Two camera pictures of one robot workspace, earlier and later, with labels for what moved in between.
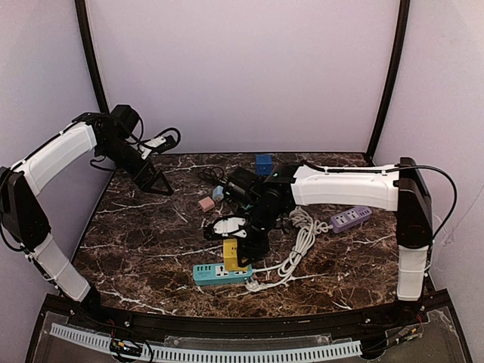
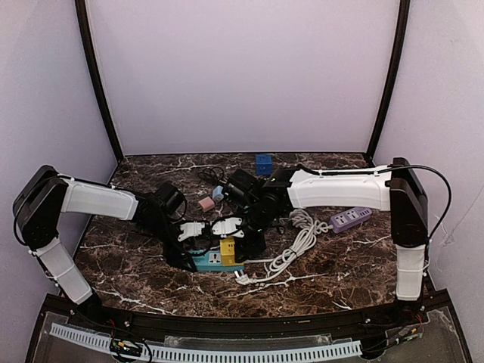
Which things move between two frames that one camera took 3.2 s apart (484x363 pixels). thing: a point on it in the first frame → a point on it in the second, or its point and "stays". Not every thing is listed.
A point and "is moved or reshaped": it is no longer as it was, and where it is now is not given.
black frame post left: (84, 25) stays
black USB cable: (215, 174) stays
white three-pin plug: (253, 285) → (242, 278)
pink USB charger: (206, 204) stays
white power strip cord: (302, 246) is moved or reshaped
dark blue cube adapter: (264, 163) stays
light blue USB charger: (218, 193) stays
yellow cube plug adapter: (230, 255) stays
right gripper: (249, 250) stays
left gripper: (140, 175) → (175, 246)
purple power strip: (346, 218) stays
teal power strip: (215, 274) → (212, 261)
